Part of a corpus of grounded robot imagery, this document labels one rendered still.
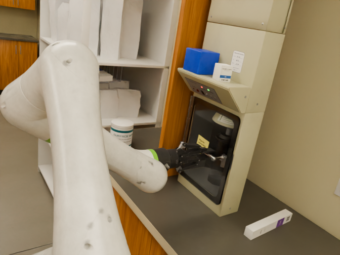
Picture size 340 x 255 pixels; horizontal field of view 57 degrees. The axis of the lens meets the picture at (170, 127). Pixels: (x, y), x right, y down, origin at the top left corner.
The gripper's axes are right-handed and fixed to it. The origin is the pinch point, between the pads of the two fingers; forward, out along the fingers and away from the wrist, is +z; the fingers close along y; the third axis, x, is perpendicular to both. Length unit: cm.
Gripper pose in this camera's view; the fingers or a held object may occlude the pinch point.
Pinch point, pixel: (205, 153)
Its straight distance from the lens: 131.0
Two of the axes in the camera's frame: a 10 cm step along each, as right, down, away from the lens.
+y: 1.4, -9.4, -3.1
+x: -5.5, -3.4, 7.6
